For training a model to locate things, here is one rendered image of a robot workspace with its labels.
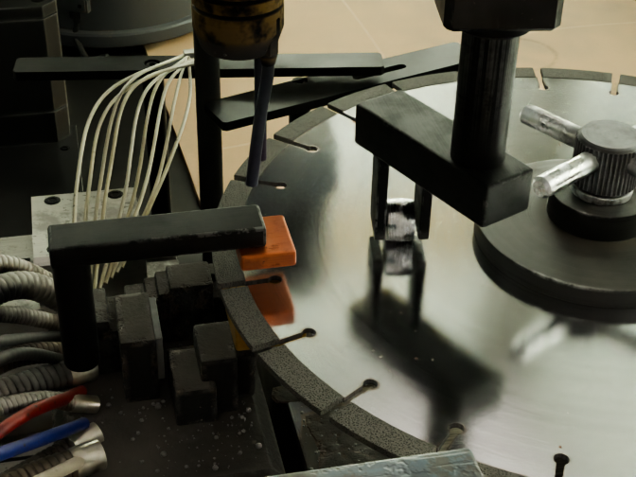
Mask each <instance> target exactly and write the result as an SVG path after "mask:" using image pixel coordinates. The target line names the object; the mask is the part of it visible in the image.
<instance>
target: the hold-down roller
mask: <svg viewBox="0 0 636 477"><path fill-rule="evenodd" d="M414 237H415V204H414V200H412V199H406V198H394V199H389V200H387V212H386V227H385V238H386V240H389V241H409V240H414Z"/></svg>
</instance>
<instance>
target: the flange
mask: <svg viewBox="0 0 636 477"><path fill-rule="evenodd" d="M568 160H570V159H554V160H545V161H538V162H534V163H529V164H526V165H527V166H529V167H531V168H532V169H533V178H532V184H531V191H530V198H529V204H528V208H527V209H526V210H524V211H522V212H520V213H518V214H516V215H513V216H511V217H508V218H506V219H504V220H501V221H498V222H495V223H493V224H490V225H489V226H487V227H480V226H479V225H477V224H476V223H474V234H475V237H476V240H477V243H478V245H479V247H480V248H481V250H482V252H483V253H484V254H485V256H486V257H487V258H488V260H489V261H490V262H491V263H492V264H493V265H494V266H496V267H497V268H498V269H499V270H500V271H502V272H503V273H504V274H506V275H507V276H509V277H510V278H512V279H514V280H515V281H517V282H519V283H521V284H522V285H523V286H525V287H527V288H530V289H532V290H534V291H536V292H540V293H543V294H546V295H548V296H551V297H554V298H557V299H560V300H564V301H568V302H572V303H576V304H581V305H586V306H593V307H601V308H617V309H626V308H636V188H634V191H633V195H632V197H631V199H630V200H629V201H627V202H626V203H622V204H619V205H613V206H604V205H597V204H592V203H587V202H585V201H583V200H581V199H579V198H578V197H576V196H575V195H574V194H573V192H572V190H571V186H570V185H569V186H567V187H566V188H564V189H562V190H560V191H559V192H557V193H556V194H554V195H552V196H550V197H548V198H545V199H544V198H541V197H540V196H538V195H537V194H536V193H535V192H534V189H533V180H534V179H535V178H536V177H537V176H539V175H540V174H542V173H544V172H546V171H548V170H550V169H552V168H555V167H556V166H558V165H560V164H562V163H564V162H566V161H568Z"/></svg>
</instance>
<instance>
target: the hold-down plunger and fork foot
mask: <svg viewBox="0 0 636 477"><path fill-rule="evenodd" d="M519 42H520V37H518V38H515V39H509V40H488V39H481V38H477V37H473V36H470V35H467V34H466V33H464V32H462V37H461V46H460V57H459V66H458V77H457V86H456V97H455V107H454V117H453V120H451V119H449V118H448V117H446V116H444V115H442V114H440V113H439V112H437V111H436V110H435V109H433V108H431V107H430V106H428V105H426V104H425V103H423V102H421V101H419V100H418V99H416V98H414V97H412V96H410V95H409V94H407V93H405V92H404V91H402V90H397V91H395V92H392V93H389V94H386V95H383V96H380V97H375V98H372V99H369V100H367V101H364V102H361V103H358V104H357V106H356V124H355V142H356V144H358V145H359V146H361V147H362V148H364V149H365V150H367V151H369V152H370V153H372V154H373V170H372V188H371V206H370V217H371V222H372V228H373V235H374V239H375V240H384V239H385V227H386V212H387V197H388V182H389V166H390V167H392V168H394V169H395V170H397V171H398V172H400V173H401V174H403V175H404V176H406V177H407V178H409V179H410V180H411V181H413V182H414V183H415V198H414V204H415V228H416V232H417V236H418V238H419V239H429V235H430V225H431V214H432V203H433V195H434V196H435V197H436V198H438V199H439V200H441V201H442V202H444V203H446V204H447V205H449V206H450V207H452V208H453V209H455V210H456V211H458V212H459V213H461V214H462V215H464V216H465V217H467V218H468V219H470V220H471V221H473V222H475V223H476V224H477V225H479V226H480V227H487V226H489V225H490V224H493V223H495V222H498V221H501V220H504V219H506V218H508V217H511V216H513V215H516V214H518V213H520V212H522V211H524V210H526V209H527V208H528V204H529V198H530V191H531V184H532V178H533V169H532V168H531V167H529V166H527V165H526V164H525V163H523V162H522V161H520V160H518V159H517V158H515V157H513V156H512V155H510V154H508V153H507V152H505V150H506V142H507V135H508V127H509V119H510V112H511V104H512V97H513V89H514V81H515V74H516V66H517V58H518V50H519Z"/></svg>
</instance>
